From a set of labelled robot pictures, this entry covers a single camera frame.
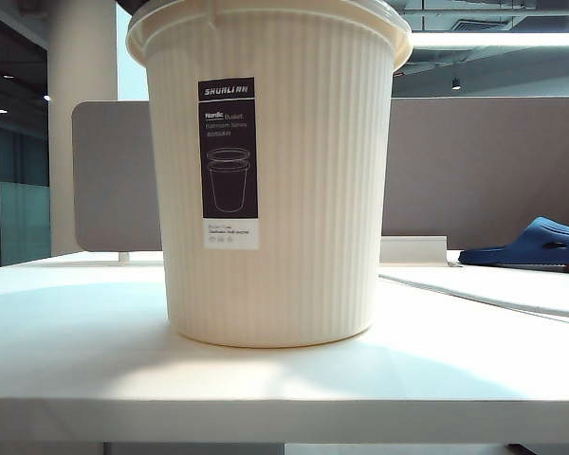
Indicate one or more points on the white ribbed trash can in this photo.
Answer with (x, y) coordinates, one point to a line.
(289, 213)

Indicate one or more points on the grey desk partition panel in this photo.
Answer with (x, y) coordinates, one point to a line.
(479, 166)

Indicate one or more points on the linear ceiling light strip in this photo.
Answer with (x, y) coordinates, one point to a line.
(502, 39)

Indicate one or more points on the black white product label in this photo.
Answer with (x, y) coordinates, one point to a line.
(228, 166)

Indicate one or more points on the ceiling air vent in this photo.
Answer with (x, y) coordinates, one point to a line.
(479, 23)

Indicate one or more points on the blue rubber slipper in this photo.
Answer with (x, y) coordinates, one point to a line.
(526, 249)

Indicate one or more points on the black ceiling spotlight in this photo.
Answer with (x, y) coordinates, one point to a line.
(456, 84)

